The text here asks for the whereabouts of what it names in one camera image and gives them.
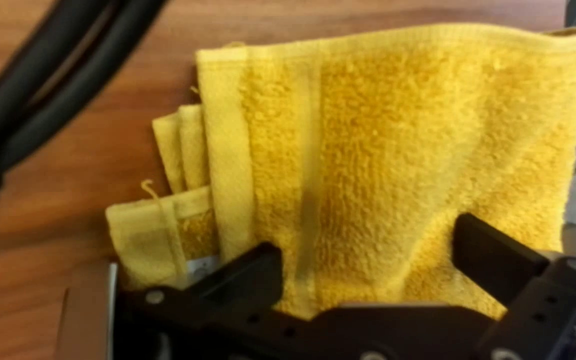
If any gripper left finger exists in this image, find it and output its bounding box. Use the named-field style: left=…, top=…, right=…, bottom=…
left=114, top=242, right=321, bottom=360

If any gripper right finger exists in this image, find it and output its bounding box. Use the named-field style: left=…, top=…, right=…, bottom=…
left=451, top=212, right=576, bottom=360

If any yellow terry towel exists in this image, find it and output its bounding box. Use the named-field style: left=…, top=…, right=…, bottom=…
left=105, top=22, right=576, bottom=322

